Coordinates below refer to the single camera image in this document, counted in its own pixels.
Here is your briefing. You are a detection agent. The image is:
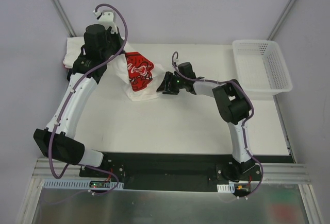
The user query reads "white t shirt red print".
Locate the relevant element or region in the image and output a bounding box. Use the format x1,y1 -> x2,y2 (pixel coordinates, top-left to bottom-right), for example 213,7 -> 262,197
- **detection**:
108,43 -> 165,102

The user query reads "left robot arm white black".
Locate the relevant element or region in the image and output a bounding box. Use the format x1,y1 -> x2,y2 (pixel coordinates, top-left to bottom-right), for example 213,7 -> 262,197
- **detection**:
34,24 -> 123,177

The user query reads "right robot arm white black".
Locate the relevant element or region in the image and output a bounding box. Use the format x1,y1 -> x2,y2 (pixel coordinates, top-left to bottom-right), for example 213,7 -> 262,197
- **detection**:
156,62 -> 254,180

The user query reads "folded white t shirt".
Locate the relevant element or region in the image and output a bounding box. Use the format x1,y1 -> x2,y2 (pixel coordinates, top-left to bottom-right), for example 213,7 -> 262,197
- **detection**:
62,37 -> 129,70

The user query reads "white plastic basket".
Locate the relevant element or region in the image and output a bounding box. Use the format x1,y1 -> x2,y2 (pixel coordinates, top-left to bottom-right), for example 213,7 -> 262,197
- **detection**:
232,40 -> 293,100

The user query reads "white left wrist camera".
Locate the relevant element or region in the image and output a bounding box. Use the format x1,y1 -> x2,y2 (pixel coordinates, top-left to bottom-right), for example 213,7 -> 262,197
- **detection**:
93,10 -> 117,29

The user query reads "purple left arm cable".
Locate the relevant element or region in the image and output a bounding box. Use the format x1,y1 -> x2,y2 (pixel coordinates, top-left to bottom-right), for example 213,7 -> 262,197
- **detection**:
48,3 -> 129,179

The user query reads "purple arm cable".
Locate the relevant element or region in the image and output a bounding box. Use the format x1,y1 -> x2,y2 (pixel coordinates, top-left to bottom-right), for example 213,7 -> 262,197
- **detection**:
171,51 -> 265,195
48,3 -> 129,179

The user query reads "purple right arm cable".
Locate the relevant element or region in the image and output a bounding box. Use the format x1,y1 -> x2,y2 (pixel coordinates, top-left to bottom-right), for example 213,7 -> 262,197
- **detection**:
171,51 -> 265,195

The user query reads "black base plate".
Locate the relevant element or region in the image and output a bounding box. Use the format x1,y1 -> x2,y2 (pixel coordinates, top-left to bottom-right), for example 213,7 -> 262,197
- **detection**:
79,152 -> 261,192

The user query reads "aluminium frame post left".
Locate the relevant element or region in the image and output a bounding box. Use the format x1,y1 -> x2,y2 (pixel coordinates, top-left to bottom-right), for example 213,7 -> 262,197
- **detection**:
50,0 -> 76,37

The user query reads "aluminium frame post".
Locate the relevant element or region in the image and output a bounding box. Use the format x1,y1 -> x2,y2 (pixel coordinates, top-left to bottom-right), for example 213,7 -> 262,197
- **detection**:
50,0 -> 76,37
267,0 -> 298,41

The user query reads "aluminium side rail right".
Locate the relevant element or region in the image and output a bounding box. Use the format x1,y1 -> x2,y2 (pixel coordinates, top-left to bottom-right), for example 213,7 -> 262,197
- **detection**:
273,95 -> 296,163

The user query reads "white slotted cable duct right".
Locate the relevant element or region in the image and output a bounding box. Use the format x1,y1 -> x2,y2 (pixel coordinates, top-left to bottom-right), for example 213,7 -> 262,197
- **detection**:
217,183 -> 251,194

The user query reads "white slotted cable duct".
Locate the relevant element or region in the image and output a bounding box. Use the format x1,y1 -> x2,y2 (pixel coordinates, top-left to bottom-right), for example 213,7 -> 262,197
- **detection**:
217,183 -> 251,194
43,179 -> 124,191

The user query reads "white slotted cable duct left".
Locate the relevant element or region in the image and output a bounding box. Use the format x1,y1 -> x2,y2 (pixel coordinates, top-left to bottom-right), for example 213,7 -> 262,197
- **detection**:
43,179 -> 124,191

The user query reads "aluminium front rail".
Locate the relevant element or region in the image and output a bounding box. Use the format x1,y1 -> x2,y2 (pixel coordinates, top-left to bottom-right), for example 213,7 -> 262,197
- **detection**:
32,158 -> 311,183

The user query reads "aluminium frame post right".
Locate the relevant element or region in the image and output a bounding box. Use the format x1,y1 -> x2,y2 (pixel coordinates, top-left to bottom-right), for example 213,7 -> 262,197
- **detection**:
267,0 -> 298,41

